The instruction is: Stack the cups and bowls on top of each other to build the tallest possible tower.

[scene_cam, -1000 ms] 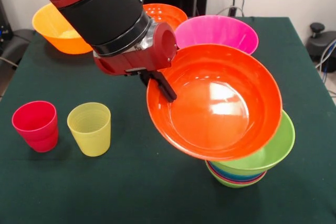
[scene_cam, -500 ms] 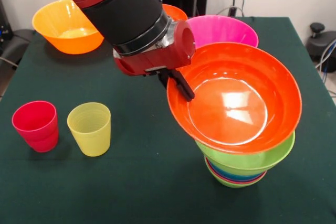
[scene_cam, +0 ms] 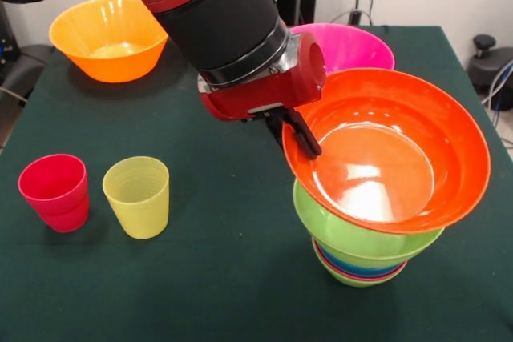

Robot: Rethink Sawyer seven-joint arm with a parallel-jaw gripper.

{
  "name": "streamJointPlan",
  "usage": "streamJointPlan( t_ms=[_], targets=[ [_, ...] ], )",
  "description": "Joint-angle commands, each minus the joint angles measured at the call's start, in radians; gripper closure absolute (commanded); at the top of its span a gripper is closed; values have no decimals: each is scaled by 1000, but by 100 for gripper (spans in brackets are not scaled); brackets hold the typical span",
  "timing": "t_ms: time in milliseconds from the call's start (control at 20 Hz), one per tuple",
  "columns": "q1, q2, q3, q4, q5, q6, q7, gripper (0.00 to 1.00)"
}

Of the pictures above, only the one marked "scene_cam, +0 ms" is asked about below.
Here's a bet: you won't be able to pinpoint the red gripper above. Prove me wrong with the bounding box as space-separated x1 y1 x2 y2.
198 31 328 159

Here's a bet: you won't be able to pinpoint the orange shallow bowl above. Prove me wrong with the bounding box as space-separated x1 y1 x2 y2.
281 68 492 235

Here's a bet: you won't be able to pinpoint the large green bowl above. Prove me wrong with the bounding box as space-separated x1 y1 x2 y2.
292 177 446 269

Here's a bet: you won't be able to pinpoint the small red bowl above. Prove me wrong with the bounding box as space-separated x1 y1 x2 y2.
311 237 409 282

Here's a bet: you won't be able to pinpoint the blue bowl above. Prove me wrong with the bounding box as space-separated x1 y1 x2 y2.
318 247 406 276

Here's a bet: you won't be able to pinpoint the small green bowl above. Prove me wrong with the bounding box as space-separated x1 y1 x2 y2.
316 255 406 288

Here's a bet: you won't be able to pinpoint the large pink bowl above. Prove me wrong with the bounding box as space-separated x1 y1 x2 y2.
289 23 396 75

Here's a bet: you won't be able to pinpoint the yellow cup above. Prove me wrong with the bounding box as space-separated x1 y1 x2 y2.
102 156 171 240

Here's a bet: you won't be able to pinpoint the large yellow-orange bowl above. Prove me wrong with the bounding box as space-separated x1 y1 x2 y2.
48 0 169 84

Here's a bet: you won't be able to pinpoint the black round base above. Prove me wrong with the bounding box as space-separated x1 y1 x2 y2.
467 47 513 97

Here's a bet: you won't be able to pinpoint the dark green tablecloth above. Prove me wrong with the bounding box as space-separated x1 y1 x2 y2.
0 25 513 342

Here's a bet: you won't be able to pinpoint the black knob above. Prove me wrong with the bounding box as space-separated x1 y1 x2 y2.
472 34 497 63

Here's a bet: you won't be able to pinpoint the red cup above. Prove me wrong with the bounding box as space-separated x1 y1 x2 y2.
18 153 89 219
36 194 91 234

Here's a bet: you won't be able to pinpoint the dark grey seat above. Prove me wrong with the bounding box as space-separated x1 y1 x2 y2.
0 43 55 105

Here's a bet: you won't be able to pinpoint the black equipment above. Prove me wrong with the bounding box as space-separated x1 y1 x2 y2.
0 0 21 62

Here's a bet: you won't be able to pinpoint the light cables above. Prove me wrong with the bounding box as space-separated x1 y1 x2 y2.
480 59 513 147

